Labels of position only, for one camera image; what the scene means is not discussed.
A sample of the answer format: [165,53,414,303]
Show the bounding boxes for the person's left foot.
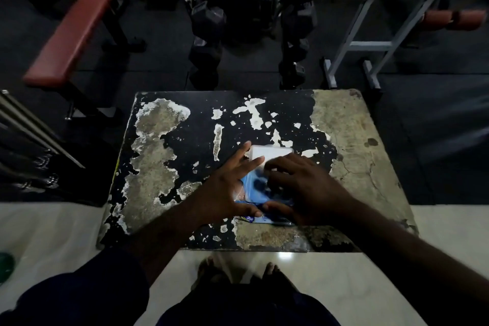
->
[190,255,232,292]

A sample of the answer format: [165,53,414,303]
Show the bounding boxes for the blue and white blister packet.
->
[233,145,295,226]

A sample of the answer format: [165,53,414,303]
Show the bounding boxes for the red padded gym bench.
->
[22,0,147,121]

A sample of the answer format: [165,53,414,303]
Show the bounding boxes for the person's foot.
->
[249,262,299,294]
[190,255,232,292]

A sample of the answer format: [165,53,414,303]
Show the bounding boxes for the white metal gym frame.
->
[323,0,447,90]

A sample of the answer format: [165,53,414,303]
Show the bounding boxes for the person's right forearm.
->
[336,198,489,326]

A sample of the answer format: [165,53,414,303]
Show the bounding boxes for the person's right hand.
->
[262,153,357,228]

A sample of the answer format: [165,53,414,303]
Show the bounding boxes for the steel barbell bar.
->
[0,110,50,148]
[0,100,60,155]
[1,90,86,169]

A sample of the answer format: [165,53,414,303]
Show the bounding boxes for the green round object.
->
[0,252,16,285]

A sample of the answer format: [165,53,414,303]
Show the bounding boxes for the person's left forearm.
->
[128,194,226,286]

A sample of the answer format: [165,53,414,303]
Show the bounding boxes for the dark blue shorts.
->
[156,280,341,326]

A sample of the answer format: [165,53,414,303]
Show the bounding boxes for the rack of black dumbbells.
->
[183,0,326,90]

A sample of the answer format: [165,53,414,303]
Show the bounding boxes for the person's left hand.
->
[193,141,265,225]

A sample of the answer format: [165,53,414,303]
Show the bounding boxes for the red foam roller pad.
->
[421,9,488,31]

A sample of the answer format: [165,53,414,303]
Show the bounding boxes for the person's right foot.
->
[249,262,299,294]

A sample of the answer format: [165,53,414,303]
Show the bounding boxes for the stack of black weight plates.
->
[0,139,63,202]

